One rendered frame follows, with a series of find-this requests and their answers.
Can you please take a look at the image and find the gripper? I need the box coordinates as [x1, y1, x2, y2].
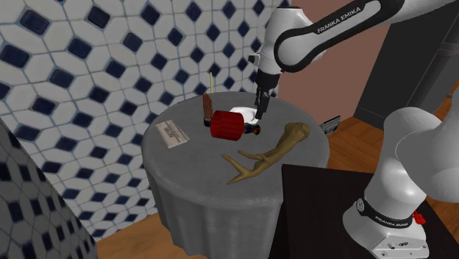
[255, 69, 280, 121]

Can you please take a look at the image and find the white bowl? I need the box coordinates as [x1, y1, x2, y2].
[229, 106, 260, 127]

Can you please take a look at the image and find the dark multicoloured small vase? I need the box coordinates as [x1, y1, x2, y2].
[243, 123, 262, 137]

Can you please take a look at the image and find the red cylinder lampshade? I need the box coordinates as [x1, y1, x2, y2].
[210, 110, 245, 142]

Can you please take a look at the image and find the tan antler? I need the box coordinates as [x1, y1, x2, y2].
[221, 122, 311, 186]

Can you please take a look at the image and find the pale printed booklet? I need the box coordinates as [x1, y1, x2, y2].
[154, 120, 191, 149]

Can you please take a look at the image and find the round grey draped table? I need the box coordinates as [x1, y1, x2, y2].
[140, 91, 330, 259]

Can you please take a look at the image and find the dark cabinet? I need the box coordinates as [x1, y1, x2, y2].
[353, 0, 459, 130]

